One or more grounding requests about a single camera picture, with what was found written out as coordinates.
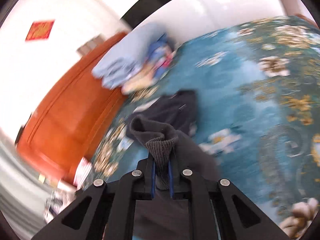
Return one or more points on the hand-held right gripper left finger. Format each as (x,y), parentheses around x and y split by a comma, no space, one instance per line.
(152,180)

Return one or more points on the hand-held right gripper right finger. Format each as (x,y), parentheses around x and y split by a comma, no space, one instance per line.
(170,180)

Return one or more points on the dark grey pants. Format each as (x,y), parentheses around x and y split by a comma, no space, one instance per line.
(150,130)

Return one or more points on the dark navy jacket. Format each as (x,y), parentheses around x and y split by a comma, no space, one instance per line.
(172,110)

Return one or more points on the red striped cloth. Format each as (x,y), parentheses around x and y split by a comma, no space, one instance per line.
(82,172)

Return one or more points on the orange wooden headboard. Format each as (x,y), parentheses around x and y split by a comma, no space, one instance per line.
(65,125)

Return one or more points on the teal floral blanket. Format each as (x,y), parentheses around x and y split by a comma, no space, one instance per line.
(250,105)

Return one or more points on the light blue folded quilt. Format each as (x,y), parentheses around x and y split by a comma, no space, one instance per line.
(120,62)

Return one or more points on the floral folded quilt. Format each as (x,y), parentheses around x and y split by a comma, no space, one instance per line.
(157,55)

